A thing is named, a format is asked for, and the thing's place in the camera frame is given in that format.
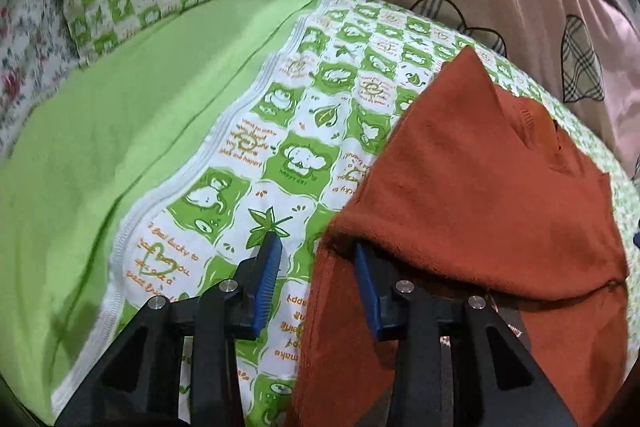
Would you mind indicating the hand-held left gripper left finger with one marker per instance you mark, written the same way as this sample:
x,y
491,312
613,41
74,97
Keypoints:
x,y
265,282

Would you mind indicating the rust orange garment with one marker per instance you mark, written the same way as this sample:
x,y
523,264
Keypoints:
x,y
475,182

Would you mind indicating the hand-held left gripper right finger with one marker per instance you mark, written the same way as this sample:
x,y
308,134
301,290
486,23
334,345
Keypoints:
x,y
369,292

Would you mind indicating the floral blanket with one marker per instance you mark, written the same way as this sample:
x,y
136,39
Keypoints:
x,y
25,47

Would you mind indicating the green printed bed sheet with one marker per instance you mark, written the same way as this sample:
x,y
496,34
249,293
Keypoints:
x,y
150,107

